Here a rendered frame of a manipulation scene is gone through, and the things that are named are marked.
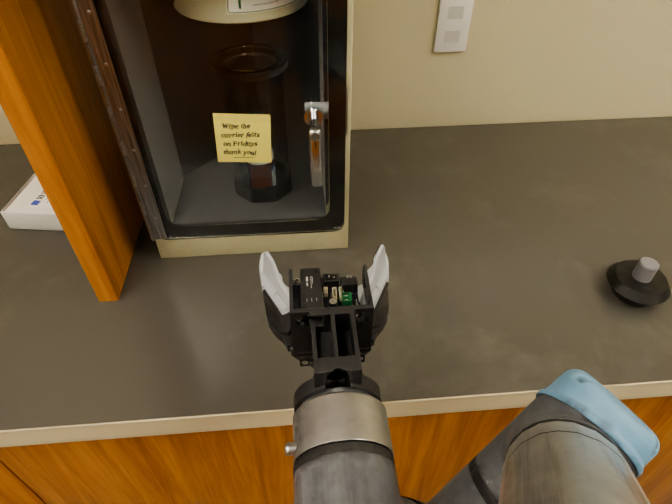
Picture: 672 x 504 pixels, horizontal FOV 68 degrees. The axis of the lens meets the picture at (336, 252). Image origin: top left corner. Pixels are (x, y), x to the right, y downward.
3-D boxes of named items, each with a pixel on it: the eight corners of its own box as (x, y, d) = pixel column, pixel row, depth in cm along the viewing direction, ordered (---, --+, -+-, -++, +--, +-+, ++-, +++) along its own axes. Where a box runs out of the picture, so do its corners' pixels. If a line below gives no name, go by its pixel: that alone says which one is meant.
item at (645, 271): (591, 272, 82) (605, 243, 78) (644, 269, 83) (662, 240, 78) (618, 316, 76) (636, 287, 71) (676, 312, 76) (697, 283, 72)
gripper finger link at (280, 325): (289, 275, 52) (337, 328, 47) (290, 286, 53) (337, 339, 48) (249, 294, 50) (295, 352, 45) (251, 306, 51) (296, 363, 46)
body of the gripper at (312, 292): (368, 258, 46) (389, 371, 37) (365, 318, 52) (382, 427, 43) (284, 263, 45) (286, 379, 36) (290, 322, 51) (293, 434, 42)
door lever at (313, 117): (324, 166, 73) (306, 167, 73) (322, 107, 67) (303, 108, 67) (326, 188, 69) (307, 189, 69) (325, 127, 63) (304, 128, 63)
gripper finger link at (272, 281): (261, 221, 52) (309, 272, 47) (266, 261, 56) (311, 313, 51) (234, 232, 51) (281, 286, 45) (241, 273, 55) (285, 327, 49)
